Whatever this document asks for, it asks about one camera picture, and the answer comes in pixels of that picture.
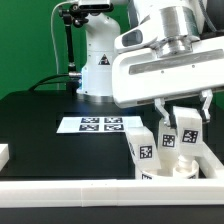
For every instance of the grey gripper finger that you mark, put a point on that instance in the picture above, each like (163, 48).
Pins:
(168, 117)
(206, 97)

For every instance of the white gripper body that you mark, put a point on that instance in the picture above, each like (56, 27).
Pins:
(139, 77)

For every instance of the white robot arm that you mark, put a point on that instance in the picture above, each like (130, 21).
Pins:
(153, 50)

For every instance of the white marker sheet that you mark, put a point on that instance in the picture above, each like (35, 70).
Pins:
(98, 124)

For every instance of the white U-shaped fence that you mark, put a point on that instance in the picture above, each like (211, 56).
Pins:
(88, 193)

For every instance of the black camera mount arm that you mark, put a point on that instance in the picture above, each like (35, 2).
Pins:
(72, 17)

